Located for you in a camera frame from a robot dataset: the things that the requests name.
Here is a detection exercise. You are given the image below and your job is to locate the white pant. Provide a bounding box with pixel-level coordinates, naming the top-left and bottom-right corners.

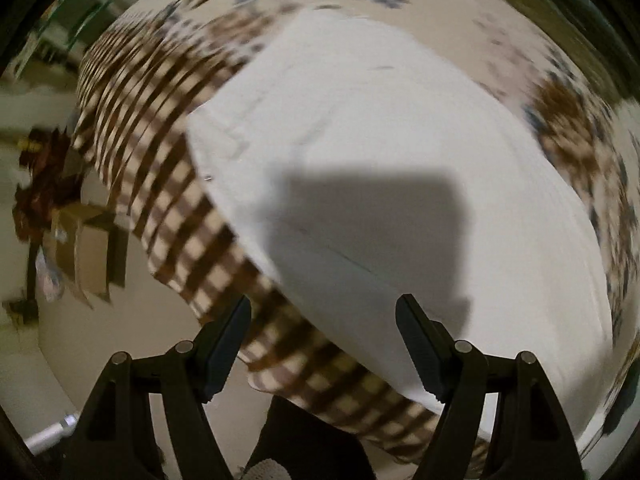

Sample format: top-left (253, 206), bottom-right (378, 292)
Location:
top-left (186, 10), bottom-right (612, 436)

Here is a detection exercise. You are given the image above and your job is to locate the brown cardboard box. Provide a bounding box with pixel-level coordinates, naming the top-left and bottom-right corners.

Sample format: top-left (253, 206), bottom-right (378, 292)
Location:
top-left (49, 202), bottom-right (128, 308)

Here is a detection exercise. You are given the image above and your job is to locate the dark red floor clutter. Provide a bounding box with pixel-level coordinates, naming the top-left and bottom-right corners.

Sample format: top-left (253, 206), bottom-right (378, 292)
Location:
top-left (12, 128), bottom-right (86, 244)

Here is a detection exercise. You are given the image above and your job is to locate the floral checkered bed sheet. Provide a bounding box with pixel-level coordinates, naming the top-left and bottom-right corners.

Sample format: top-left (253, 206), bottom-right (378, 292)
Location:
top-left (75, 0), bottom-right (639, 462)

